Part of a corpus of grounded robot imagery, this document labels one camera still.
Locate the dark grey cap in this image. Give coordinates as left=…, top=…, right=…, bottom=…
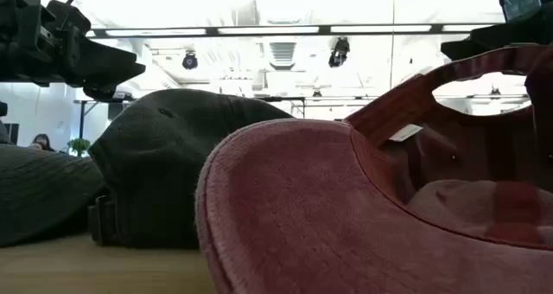
left=87, top=88, right=296, bottom=250
left=0, top=144, right=105, bottom=248

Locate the black ceiling light rail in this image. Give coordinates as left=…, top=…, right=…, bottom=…
left=85, top=22, right=502, bottom=39

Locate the black monitor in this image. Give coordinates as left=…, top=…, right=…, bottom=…
left=3, top=122, right=21, bottom=146

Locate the ceiling air vent grille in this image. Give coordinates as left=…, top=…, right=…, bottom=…
left=270, top=42, right=297, bottom=70

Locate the green background plant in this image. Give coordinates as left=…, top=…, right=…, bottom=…
left=67, top=137, right=92, bottom=157

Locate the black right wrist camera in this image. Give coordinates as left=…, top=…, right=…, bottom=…
left=499, top=0, right=553, bottom=23

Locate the black ceiling spotlight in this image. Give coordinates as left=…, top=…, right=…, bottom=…
left=327, top=36, right=352, bottom=69
left=181, top=51, right=200, bottom=71

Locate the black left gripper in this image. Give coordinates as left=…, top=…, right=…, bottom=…
left=0, top=0, right=147, bottom=103

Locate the person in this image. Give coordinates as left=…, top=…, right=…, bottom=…
left=29, top=133, right=56, bottom=153

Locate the maroon corduroy cap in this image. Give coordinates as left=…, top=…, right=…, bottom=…
left=194, top=42, right=553, bottom=294

